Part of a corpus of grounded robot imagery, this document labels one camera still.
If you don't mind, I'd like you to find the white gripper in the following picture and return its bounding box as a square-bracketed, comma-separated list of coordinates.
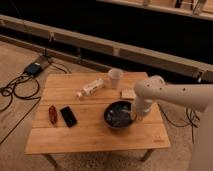
[132, 97, 153, 121]

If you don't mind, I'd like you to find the black ceramic bowl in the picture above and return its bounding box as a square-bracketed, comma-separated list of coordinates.
[103, 101, 137, 129]

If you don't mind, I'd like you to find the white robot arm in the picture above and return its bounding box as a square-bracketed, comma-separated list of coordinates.
[132, 76, 213, 171]

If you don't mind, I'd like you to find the small beige sponge block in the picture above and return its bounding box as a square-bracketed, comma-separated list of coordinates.
[121, 89, 136, 100]

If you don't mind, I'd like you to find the white plastic bottle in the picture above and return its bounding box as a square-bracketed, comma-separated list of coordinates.
[77, 78, 104, 98]

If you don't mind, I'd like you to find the wooden folding table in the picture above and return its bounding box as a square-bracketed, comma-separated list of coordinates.
[25, 72, 172, 163]

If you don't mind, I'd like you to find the black smartphone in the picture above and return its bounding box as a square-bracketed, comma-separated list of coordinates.
[60, 107, 77, 127]

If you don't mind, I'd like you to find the red snack packet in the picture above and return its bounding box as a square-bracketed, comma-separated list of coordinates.
[48, 105, 58, 124]

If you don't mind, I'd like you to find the black power adapter box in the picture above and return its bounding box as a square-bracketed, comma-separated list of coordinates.
[24, 63, 42, 76]

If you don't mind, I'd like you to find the black cable right floor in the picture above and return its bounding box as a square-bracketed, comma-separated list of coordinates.
[159, 104, 201, 144]

